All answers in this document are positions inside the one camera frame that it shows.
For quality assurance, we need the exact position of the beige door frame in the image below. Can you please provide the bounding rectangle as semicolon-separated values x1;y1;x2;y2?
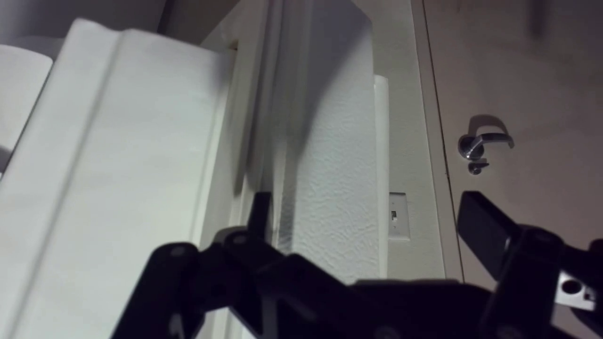
369;0;467;285

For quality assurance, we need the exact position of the metal coat hook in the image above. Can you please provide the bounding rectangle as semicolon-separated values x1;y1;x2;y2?
455;113;516;177

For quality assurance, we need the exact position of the beige room door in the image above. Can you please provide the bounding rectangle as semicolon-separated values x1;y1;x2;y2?
412;0;603;290

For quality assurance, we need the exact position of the metal strike plate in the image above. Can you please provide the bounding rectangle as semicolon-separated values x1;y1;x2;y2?
386;190;410;239

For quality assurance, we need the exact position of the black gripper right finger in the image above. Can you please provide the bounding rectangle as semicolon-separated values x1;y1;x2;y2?
457;192;603;339

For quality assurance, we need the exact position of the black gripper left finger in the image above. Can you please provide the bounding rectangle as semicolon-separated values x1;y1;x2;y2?
114;192;350;339

